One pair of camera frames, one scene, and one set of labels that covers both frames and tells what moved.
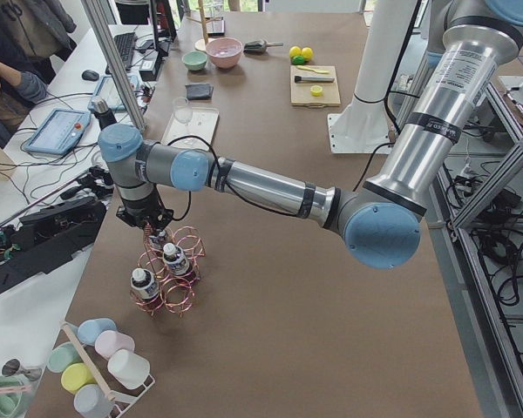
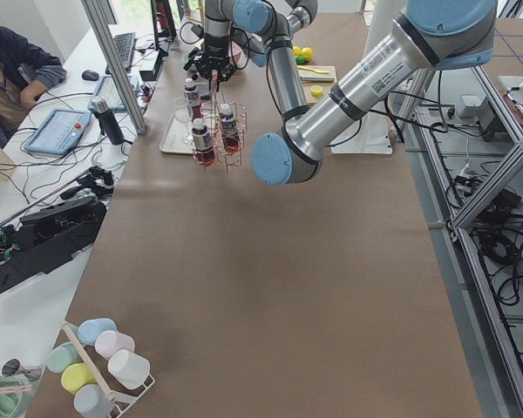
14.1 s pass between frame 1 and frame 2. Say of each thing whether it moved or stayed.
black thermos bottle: stayed
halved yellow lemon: stayed
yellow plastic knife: stayed
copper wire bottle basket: moved
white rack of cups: stayed
